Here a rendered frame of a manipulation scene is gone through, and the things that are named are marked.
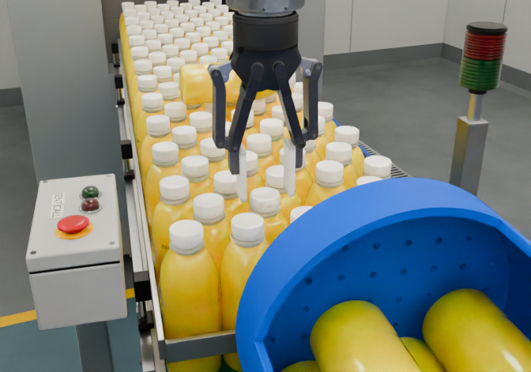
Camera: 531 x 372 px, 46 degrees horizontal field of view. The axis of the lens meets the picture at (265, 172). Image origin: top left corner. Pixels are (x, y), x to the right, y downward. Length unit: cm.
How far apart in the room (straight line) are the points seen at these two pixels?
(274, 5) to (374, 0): 480
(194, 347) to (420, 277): 30
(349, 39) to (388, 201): 493
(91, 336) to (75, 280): 16
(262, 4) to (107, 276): 35
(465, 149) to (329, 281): 59
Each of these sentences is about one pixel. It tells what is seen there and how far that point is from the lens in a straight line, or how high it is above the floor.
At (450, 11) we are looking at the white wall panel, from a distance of 588.
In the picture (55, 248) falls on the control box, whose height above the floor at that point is 110.
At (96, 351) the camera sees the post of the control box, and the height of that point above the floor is 89.
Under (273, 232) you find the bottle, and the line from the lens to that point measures 80.
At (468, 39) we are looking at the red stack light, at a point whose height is 124.
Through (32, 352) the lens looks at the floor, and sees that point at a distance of 238.
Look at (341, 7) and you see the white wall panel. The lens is 533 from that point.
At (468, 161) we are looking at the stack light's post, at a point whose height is 103.
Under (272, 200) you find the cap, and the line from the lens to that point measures 79.
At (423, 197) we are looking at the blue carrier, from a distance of 53.
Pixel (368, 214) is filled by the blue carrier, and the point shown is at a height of 123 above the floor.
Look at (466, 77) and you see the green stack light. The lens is 109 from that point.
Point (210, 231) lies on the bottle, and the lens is 79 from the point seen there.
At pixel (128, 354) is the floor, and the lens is 229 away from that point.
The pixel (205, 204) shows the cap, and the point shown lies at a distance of 78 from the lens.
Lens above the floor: 147
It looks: 25 degrees down
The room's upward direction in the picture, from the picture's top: straight up
